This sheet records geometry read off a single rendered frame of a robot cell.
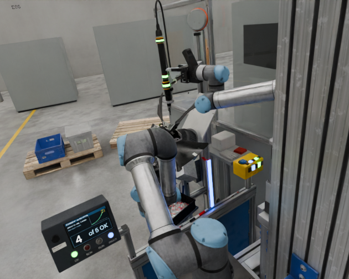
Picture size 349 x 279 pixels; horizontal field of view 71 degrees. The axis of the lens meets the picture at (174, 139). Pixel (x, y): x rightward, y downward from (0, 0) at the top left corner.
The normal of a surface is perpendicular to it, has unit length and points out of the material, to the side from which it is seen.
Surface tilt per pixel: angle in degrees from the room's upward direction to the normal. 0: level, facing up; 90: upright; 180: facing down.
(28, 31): 90
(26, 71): 90
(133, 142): 37
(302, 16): 90
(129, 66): 90
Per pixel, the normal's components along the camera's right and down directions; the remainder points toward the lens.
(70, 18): 0.30, 0.37
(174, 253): 0.11, -0.50
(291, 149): -0.86, 0.31
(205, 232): 0.00, -0.92
